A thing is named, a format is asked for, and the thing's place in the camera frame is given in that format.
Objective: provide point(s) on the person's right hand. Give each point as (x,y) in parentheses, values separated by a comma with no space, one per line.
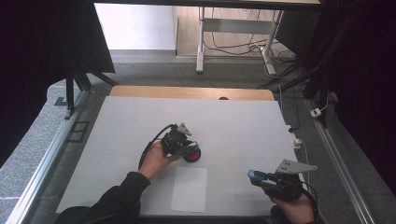
(295,211)

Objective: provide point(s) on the white plug adapter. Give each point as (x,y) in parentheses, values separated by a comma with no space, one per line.
(295,141)

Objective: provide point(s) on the black metal stand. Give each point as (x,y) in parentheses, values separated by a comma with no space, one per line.
(70,90)
(314,84)

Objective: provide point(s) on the red ink pad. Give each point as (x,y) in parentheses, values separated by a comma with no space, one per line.
(193,157)

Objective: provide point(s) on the blue stamp cover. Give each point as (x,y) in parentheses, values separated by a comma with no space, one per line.
(257,174)

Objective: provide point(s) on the white metal desk frame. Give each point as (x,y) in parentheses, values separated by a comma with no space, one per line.
(200,46)

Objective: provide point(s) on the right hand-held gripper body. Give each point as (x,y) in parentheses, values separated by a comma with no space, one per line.
(286,186)

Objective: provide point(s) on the white paper sheet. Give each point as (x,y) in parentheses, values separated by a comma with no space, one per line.
(189,189)

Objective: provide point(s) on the black curtain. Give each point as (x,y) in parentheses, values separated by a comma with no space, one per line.
(37,62)
(364,77)

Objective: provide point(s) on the person's left hand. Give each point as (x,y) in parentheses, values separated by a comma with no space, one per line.
(155,161)

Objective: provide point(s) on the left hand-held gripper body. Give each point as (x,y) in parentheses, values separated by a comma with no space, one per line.
(174,141)

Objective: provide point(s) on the black table grommet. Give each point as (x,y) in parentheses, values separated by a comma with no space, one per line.
(223,98)

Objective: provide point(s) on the aluminium rail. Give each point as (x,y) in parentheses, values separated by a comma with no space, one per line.
(43,161)
(339,161)

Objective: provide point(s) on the white table cover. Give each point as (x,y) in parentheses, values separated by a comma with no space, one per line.
(233,124)

